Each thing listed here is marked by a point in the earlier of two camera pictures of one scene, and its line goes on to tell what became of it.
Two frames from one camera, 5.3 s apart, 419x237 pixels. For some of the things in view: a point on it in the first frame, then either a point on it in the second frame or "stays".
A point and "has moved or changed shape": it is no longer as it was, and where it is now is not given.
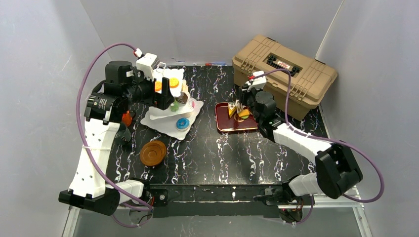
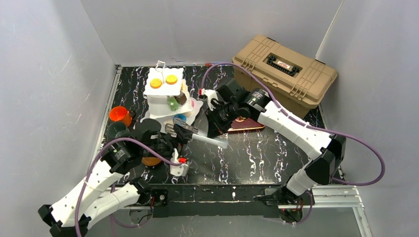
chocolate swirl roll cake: x=182 y=98 stays
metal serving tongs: x=239 y=105 has moved or changed shape
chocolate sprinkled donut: x=237 y=118 stays
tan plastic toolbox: x=310 y=77 stays
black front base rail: x=264 y=199 stays
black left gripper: x=156 y=99 to x=173 y=139
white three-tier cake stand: x=177 y=118 stays
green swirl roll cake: x=174 y=106 stays
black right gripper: x=246 y=98 to x=217 y=115
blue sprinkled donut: x=182 y=124 has moved or changed shape
